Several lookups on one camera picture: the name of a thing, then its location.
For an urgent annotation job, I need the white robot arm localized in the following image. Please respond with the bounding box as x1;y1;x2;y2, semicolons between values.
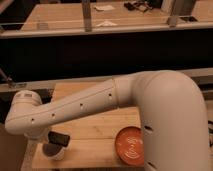
5;70;211;171

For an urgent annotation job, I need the white ceramic cup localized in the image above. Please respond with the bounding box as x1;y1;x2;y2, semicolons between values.
42;143;64;161

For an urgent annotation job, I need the wooden cutting board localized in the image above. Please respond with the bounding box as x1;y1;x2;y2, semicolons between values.
31;81;213;170

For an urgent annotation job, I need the orange patterned bowl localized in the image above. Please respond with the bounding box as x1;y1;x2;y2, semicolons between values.
115;126;144;166

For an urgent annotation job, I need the metal clamp at left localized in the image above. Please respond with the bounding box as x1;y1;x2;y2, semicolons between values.
0;68;27;88

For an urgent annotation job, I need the crumpled white paper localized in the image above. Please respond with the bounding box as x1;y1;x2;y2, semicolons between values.
96;20;117;27

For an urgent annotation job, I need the white paper sheet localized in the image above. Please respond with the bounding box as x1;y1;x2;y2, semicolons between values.
94;5;115;11

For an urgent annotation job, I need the black tools pile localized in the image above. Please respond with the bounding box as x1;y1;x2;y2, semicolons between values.
124;1;153;13

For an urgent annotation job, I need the metal frame post centre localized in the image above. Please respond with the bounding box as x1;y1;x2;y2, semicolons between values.
82;0;92;32

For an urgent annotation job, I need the metal frame post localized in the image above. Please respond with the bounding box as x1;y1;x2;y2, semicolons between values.
167;0;189;27
82;0;92;32

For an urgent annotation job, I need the metal frame post right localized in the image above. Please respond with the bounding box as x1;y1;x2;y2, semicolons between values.
167;0;189;27

